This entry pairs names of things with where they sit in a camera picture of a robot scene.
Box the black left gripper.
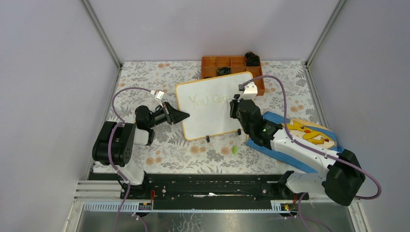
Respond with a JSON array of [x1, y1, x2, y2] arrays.
[[147, 101, 190, 129]]

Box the yellow framed whiteboard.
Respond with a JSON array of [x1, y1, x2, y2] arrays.
[[175, 72, 253, 141]]

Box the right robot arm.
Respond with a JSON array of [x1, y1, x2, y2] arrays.
[[230, 94, 366, 206]]

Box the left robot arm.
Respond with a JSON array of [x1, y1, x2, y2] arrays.
[[92, 102, 190, 199]]

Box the dark rolled sock middle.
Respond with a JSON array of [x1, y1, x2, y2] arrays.
[[217, 66, 232, 76]]

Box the dark rolled sock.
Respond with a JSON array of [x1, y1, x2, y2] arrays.
[[217, 66, 232, 76], [245, 52, 261, 67]]

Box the orange wooden compartment tray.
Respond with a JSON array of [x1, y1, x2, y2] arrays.
[[200, 56, 263, 79]]

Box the dark rolled sock upper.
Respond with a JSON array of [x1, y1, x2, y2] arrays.
[[245, 52, 261, 67]]

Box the blue pikachu cloth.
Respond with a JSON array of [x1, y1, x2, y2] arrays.
[[246, 119, 344, 173]]

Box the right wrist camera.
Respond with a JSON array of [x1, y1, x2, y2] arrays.
[[238, 82, 258, 101]]

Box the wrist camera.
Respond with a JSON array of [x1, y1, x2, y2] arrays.
[[238, 82, 258, 101], [150, 90, 164, 107]]

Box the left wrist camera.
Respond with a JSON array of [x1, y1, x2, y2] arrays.
[[150, 90, 164, 107]]

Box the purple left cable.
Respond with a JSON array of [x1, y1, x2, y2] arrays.
[[107, 87, 153, 232]]

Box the purple cable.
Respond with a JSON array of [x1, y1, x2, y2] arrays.
[[107, 87, 153, 232], [240, 75, 382, 232]]

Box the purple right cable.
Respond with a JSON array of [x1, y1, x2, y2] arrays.
[[240, 75, 382, 232]]

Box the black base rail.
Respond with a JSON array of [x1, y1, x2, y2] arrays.
[[96, 173, 310, 212]]

